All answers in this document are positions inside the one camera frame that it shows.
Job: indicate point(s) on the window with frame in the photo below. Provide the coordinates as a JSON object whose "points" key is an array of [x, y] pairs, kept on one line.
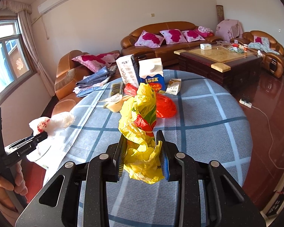
{"points": [[15, 62]]}

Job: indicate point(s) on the small white paper packet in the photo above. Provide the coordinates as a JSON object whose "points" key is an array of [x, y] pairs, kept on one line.
{"points": [[174, 86]]}

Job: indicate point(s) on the yellow plastic bag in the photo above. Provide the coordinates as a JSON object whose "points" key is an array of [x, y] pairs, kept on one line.
{"points": [[138, 118]]}

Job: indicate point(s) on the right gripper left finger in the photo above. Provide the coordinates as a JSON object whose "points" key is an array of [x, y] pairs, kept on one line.
{"points": [[57, 203]]}

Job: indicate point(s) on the white tissue box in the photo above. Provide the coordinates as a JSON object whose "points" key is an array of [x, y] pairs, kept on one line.
{"points": [[205, 46]]}

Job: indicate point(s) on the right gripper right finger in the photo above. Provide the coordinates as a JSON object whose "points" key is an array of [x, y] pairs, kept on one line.
{"points": [[226, 203]]}

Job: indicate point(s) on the white red-print plastic bag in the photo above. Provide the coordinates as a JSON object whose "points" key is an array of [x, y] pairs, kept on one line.
{"points": [[55, 129]]}

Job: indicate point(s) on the white tall paper box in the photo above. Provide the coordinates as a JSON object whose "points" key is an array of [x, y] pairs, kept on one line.
{"points": [[128, 70]]}

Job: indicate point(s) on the white power strip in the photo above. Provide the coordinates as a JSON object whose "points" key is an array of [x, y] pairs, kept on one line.
{"points": [[245, 103]]}

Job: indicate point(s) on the wooden coffee table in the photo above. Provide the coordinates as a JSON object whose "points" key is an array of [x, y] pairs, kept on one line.
{"points": [[232, 70]]}

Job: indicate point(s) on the brown leather three-seat sofa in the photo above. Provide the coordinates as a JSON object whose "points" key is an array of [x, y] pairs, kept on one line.
{"points": [[165, 52]]}

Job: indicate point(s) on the blue Look milk carton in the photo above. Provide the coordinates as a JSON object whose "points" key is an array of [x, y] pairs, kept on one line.
{"points": [[151, 72]]}

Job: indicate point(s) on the blue plaid tablecloth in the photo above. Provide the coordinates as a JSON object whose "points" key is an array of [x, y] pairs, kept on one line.
{"points": [[208, 125]]}

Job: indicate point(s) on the red plastic bag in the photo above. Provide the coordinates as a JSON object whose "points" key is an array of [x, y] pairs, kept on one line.
{"points": [[165, 107]]}

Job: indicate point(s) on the pink floral pillow on chaise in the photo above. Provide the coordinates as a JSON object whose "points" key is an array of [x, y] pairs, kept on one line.
{"points": [[97, 62]]}

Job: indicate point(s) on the brown leather chaise sofa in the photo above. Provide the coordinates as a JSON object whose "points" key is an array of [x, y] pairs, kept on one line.
{"points": [[69, 72]]}

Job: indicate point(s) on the pink cloth covered chair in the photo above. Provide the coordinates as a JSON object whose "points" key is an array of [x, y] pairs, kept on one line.
{"points": [[228, 29]]}

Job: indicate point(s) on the pink floral pillow middle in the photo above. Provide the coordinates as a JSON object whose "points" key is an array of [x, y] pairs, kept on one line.
{"points": [[173, 36]]}

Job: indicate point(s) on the person's left hand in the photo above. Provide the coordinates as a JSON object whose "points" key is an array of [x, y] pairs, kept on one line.
{"points": [[19, 188]]}

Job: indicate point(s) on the folded blue plaid sheets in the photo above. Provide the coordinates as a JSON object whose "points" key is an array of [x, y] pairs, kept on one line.
{"points": [[92, 82]]}

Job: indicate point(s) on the pink floral pillow left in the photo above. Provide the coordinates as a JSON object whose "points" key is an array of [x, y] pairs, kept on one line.
{"points": [[150, 40]]}

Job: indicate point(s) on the white air conditioner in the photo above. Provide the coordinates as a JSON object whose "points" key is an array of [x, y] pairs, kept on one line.
{"points": [[48, 5]]}

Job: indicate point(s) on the gold foil packet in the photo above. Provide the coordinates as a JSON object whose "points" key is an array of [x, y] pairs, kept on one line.
{"points": [[116, 88]]}

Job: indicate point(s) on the beige curtain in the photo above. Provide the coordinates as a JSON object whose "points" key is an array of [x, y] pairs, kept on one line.
{"points": [[23, 12]]}

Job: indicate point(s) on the brown leather armchair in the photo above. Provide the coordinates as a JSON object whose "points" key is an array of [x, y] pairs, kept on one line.
{"points": [[271, 50]]}

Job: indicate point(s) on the pale yellow bag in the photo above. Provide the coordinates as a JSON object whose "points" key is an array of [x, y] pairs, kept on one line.
{"points": [[114, 103]]}

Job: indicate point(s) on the pink floral pillow right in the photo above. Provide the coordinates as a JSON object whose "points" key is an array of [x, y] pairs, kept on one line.
{"points": [[192, 36]]}

